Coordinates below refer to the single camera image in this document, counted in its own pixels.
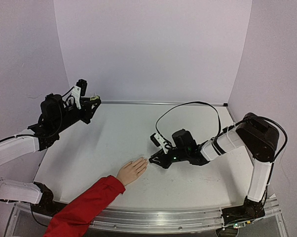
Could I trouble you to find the yellow nail polish bottle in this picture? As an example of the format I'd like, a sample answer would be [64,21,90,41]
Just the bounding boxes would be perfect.
[90,94,100,101]

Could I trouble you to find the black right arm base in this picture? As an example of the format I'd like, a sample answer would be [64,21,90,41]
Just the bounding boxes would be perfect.
[222,197,265,227]

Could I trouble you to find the red sleeved forearm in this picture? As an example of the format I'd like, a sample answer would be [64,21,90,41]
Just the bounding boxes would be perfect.
[44,175,125,237]

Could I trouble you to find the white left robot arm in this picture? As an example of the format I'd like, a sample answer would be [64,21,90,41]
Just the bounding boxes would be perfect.
[0,94,101,204]

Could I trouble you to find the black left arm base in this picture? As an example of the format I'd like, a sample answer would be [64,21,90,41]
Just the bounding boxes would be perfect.
[31,182,66,217]

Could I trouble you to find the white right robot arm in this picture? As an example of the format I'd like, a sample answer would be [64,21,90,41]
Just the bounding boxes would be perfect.
[149,113,280,203]

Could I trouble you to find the mannequin hand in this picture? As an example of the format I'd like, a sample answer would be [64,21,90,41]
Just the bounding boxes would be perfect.
[116,157,148,186]

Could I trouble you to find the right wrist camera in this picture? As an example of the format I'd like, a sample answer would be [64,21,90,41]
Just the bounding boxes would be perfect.
[150,133,172,154]

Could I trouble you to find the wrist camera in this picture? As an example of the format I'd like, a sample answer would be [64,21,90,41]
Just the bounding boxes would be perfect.
[71,79,87,110]
[150,133,172,154]

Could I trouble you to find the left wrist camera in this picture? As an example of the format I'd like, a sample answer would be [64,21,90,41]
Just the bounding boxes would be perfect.
[71,79,87,110]

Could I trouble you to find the aluminium table edge rail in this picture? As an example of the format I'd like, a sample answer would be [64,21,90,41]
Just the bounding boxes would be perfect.
[5,197,287,237]

